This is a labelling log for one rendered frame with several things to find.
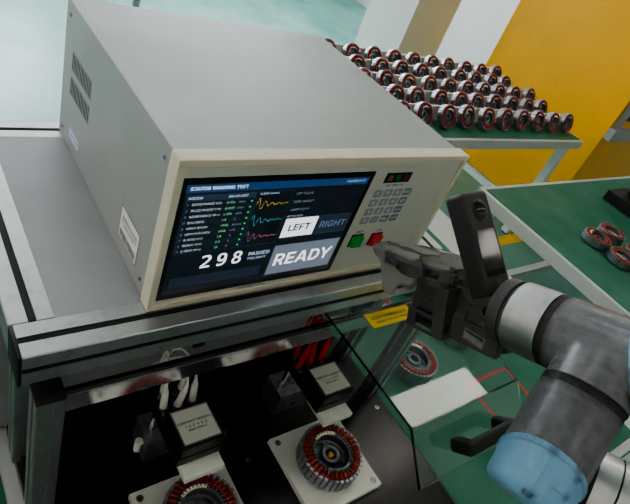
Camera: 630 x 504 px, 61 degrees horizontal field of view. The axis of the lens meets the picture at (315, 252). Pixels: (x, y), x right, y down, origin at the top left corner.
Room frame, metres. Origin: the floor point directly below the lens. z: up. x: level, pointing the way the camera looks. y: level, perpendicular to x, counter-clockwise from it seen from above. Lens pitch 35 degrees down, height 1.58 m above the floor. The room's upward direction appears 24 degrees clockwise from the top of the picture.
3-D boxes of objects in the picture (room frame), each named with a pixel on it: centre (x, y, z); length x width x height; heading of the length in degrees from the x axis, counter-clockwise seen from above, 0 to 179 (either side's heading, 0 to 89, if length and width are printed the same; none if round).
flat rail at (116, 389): (0.55, -0.01, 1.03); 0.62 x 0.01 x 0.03; 138
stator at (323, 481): (0.58, -0.17, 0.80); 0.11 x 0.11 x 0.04
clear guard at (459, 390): (0.63, -0.20, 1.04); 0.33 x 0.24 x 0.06; 48
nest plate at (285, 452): (0.58, -0.17, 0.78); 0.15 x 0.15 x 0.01; 48
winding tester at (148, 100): (0.71, 0.15, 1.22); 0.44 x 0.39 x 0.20; 138
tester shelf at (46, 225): (0.70, 0.15, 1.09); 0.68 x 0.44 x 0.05; 138
